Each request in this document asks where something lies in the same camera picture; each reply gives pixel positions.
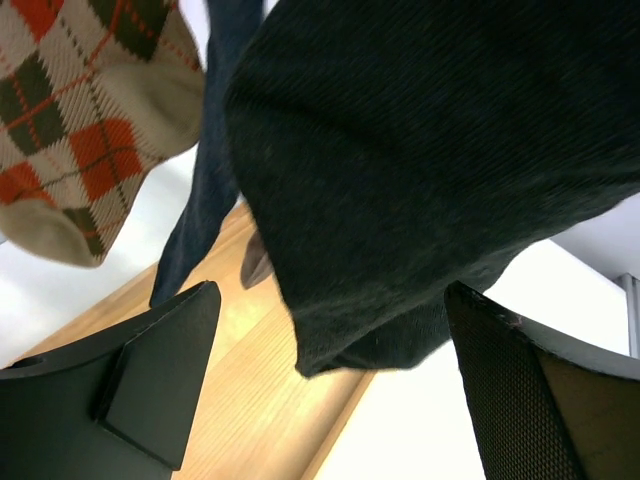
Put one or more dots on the brown striped beige sock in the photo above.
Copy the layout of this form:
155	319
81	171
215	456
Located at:
256	265

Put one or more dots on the black sock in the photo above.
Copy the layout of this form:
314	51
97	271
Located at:
389	148

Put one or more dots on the wooden clothes rack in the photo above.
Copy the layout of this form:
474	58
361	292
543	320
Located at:
257	417

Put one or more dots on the navy patterned sock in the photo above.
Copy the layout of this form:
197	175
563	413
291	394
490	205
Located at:
214	191

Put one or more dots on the brown argyle hanging sock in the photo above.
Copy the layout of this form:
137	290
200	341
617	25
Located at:
94	95

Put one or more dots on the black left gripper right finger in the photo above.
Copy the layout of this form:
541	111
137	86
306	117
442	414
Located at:
544	405

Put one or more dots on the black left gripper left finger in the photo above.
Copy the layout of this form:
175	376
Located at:
115	405

